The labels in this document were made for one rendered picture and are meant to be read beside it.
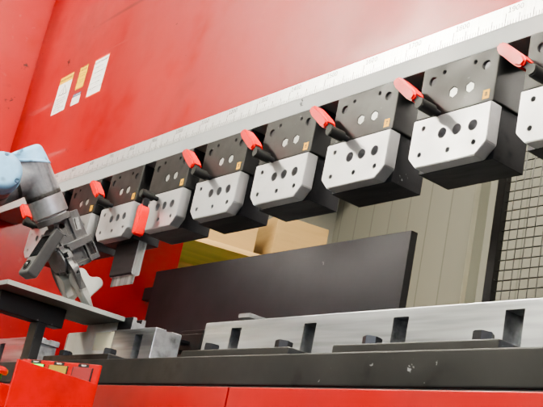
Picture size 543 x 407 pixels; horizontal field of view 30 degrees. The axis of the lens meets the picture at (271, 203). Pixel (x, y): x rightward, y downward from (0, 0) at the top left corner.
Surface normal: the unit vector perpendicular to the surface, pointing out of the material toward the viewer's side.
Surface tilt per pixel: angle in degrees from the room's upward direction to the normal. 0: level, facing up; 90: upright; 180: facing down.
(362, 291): 90
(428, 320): 90
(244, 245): 90
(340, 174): 90
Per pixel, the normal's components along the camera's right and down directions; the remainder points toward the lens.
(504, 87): 0.59, -0.14
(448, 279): -0.89, -0.30
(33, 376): 0.77, -0.05
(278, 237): 0.39, -0.22
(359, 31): -0.78, -0.34
